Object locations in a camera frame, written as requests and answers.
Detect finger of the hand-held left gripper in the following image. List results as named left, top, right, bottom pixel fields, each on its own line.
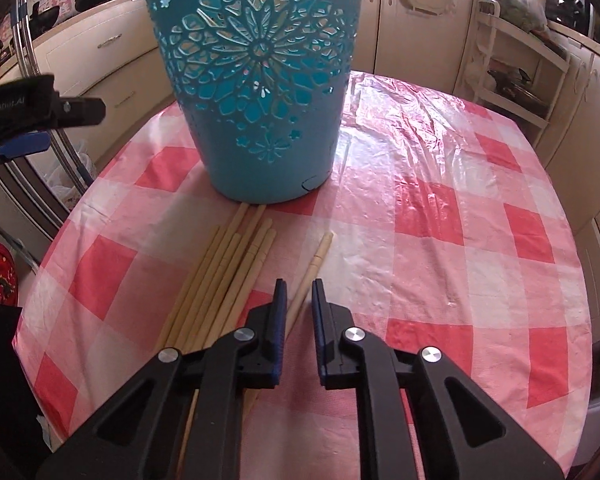
left=54, top=97, right=107, bottom=127
left=0, top=131, right=50, bottom=160

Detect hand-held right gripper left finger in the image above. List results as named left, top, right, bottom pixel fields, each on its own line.
left=36, top=278, right=288, bottom=480

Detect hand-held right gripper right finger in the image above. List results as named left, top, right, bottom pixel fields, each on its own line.
left=312, top=278, right=565, bottom=480

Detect single wooden chopstick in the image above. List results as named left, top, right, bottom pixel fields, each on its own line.
left=284, top=232, right=335, bottom=341

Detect pile of wooden chopsticks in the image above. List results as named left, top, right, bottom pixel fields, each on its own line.
left=152, top=203, right=277, bottom=441

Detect teal perforated plastic basket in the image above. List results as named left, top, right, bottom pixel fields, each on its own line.
left=135, top=0, right=370, bottom=206

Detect clear plastic bag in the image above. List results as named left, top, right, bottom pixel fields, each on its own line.
left=44, top=139, right=93, bottom=206

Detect cream drawer cabinet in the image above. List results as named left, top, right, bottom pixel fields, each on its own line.
left=30, top=0, right=181, bottom=171

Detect chrome metal poles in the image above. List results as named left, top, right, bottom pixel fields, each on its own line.
left=10, top=0, right=98, bottom=196

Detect black wok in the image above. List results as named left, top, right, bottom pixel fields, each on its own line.
left=29, top=4, right=61, bottom=37

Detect red floor mat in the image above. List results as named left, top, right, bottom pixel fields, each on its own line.
left=0, top=241, right=19, bottom=307

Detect pink checked tablecloth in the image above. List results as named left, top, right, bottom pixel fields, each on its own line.
left=12, top=70, right=593, bottom=480

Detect person's black clothing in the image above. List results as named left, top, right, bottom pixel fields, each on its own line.
left=0, top=300, right=53, bottom=480

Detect metal pot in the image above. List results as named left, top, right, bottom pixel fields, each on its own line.
left=487, top=67, right=548, bottom=106

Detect white shelf cart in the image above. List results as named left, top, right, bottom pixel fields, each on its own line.
left=462, top=0, right=571, bottom=128

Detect black appliance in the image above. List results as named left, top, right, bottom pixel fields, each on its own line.
left=546, top=0, right=595, bottom=37

